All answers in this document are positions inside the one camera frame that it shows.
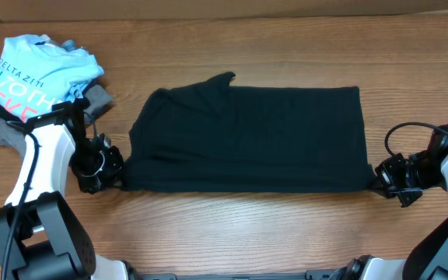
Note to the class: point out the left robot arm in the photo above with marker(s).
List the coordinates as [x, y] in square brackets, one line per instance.
[40, 236]

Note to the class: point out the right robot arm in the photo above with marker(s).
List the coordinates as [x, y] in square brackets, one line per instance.
[429, 259]

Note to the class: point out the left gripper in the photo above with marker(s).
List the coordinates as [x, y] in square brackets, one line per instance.
[92, 187]

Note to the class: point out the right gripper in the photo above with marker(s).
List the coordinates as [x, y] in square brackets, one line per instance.
[386, 180]

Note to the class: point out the folded grey shirt in stack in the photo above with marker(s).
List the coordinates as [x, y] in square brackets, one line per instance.
[99, 99]

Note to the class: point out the light blue printed t-shirt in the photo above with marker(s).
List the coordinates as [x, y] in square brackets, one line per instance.
[36, 74]

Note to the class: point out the folded black shirt in stack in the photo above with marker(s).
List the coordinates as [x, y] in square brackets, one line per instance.
[6, 116]

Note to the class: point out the black t-shirt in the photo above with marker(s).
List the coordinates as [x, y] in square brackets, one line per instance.
[215, 137]

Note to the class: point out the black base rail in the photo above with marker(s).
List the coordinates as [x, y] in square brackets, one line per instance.
[308, 275]

